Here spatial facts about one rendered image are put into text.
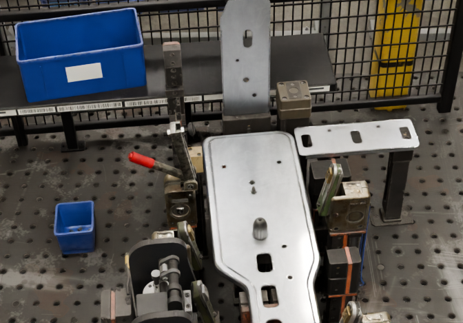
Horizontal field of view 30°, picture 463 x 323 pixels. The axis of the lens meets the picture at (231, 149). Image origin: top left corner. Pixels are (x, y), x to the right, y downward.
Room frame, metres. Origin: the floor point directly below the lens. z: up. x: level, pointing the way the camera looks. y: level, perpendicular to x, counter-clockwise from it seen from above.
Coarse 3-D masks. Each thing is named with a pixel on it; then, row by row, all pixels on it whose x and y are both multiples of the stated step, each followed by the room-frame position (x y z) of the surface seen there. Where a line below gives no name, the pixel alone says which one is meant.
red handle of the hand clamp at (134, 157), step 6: (132, 156) 1.32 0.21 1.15; (138, 156) 1.32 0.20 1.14; (144, 156) 1.33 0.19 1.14; (132, 162) 1.32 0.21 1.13; (138, 162) 1.32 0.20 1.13; (144, 162) 1.32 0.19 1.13; (150, 162) 1.32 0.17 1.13; (156, 162) 1.33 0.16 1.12; (150, 168) 1.32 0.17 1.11; (156, 168) 1.32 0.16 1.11; (162, 168) 1.32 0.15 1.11; (168, 168) 1.33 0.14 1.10; (174, 168) 1.34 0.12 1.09; (174, 174) 1.32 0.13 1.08; (180, 174) 1.33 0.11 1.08
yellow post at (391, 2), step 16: (384, 0) 1.99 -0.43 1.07; (400, 0) 1.96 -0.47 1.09; (416, 0) 1.96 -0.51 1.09; (400, 16) 1.96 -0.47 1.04; (416, 16) 1.96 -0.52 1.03; (384, 32) 1.96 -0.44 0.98; (416, 32) 1.96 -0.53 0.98; (384, 48) 1.96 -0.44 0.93; (400, 48) 1.96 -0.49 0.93; (384, 64) 1.96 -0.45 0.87; (400, 64) 1.96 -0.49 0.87; (384, 80) 1.96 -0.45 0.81; (400, 80) 1.96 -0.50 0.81
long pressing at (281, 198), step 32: (224, 160) 1.45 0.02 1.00; (256, 160) 1.45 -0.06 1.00; (288, 160) 1.44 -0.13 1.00; (224, 192) 1.35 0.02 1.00; (256, 192) 1.34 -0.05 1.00; (288, 192) 1.34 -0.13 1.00; (224, 224) 1.25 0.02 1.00; (288, 224) 1.25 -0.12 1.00; (224, 256) 1.16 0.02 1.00; (256, 256) 1.16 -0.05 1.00; (288, 256) 1.16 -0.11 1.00; (256, 288) 1.08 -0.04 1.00; (288, 288) 1.07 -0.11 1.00; (256, 320) 0.99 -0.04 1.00; (288, 320) 1.00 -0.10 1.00; (320, 320) 1.00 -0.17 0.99
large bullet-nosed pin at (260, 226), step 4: (256, 220) 1.22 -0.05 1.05; (260, 220) 1.22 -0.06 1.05; (264, 220) 1.22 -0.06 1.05; (256, 224) 1.21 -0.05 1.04; (260, 224) 1.21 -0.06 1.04; (264, 224) 1.21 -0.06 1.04; (256, 228) 1.21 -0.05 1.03; (260, 228) 1.21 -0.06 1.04; (264, 228) 1.21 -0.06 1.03; (256, 232) 1.21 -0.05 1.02; (260, 232) 1.20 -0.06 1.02; (264, 232) 1.21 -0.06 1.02; (256, 236) 1.21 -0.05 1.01; (260, 236) 1.20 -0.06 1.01; (264, 236) 1.21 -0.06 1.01
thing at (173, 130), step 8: (176, 128) 1.34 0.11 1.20; (184, 128) 1.34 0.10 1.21; (192, 128) 1.33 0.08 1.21; (168, 136) 1.32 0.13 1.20; (176, 136) 1.32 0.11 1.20; (184, 136) 1.35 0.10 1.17; (176, 144) 1.32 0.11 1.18; (184, 144) 1.32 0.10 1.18; (176, 152) 1.32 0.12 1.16; (184, 152) 1.32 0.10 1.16; (184, 160) 1.32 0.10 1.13; (184, 168) 1.32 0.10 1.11; (192, 168) 1.35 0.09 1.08; (184, 176) 1.32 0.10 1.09; (192, 176) 1.32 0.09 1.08
